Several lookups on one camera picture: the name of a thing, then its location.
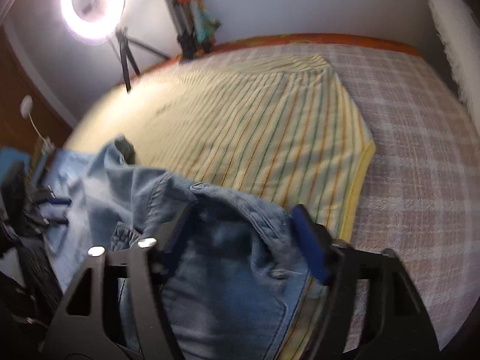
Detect light blue denim pants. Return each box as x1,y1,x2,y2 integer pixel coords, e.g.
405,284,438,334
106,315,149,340
45,136,308,359

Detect blue chair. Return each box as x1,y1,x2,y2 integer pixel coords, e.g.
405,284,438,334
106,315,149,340
1,147,54,212

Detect white clip lamp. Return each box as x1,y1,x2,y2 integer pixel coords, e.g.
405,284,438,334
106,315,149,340
19,95,56,155

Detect pink plaid blanket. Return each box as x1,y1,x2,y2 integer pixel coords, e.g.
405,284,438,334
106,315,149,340
141,40,480,350

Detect black mini tripod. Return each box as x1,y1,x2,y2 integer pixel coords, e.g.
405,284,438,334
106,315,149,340
115,27,171,93

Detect yellow striped sheet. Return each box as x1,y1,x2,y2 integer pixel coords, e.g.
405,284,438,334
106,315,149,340
67,54,375,359

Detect folded silver tripod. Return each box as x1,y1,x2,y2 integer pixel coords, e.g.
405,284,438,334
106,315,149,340
165,0,198,60

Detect colourful floral cloth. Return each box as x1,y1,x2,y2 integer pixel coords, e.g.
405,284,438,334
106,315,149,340
189,0,221,54

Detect green leaf pattern pillow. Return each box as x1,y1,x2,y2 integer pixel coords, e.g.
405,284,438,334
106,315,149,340
429,0,479,126

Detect bright ring light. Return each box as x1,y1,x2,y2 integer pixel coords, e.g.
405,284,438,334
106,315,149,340
60,0,125,44

